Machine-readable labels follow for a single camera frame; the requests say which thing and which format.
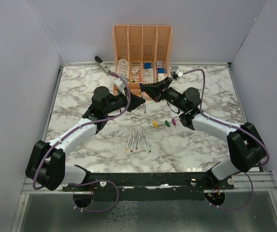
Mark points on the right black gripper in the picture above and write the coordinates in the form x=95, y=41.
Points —
x=156, y=89

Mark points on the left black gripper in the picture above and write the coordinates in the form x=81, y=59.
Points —
x=135, y=101

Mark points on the blue white pen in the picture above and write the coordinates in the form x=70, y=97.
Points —
x=144, y=104

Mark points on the yellow white pen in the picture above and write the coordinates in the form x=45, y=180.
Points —
x=128, y=140

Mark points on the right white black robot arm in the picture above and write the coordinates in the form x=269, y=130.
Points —
x=246, y=148

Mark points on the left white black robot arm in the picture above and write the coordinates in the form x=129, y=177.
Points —
x=47, y=164

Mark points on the green tipped white pen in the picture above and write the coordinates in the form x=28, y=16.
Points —
x=146, y=141

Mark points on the purple tipped white pen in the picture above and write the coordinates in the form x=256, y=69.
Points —
x=139, y=138

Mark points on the red tipped white pen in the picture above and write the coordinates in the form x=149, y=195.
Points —
x=132, y=140

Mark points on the large white box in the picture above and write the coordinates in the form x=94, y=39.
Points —
x=162, y=76

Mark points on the white paper packet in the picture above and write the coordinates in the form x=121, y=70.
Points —
x=148, y=75

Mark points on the blue stamp left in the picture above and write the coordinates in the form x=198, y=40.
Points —
x=147, y=65

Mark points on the red white small box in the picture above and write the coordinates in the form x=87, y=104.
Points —
x=159, y=64

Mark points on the small white label box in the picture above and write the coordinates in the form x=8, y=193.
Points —
x=135, y=70

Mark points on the orange plastic file organizer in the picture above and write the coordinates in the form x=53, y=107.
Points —
x=139, y=44

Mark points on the white oval card pack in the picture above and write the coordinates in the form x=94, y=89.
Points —
x=123, y=67

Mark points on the black grey stapler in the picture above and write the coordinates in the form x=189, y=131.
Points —
x=99, y=62

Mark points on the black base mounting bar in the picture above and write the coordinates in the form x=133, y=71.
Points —
x=149, y=186

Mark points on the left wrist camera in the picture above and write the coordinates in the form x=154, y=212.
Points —
x=121, y=82

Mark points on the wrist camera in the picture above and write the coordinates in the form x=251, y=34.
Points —
x=121, y=82
x=176, y=72

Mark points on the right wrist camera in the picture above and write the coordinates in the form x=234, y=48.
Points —
x=176, y=72

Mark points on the aluminium frame rail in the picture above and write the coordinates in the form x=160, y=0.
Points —
x=257, y=181

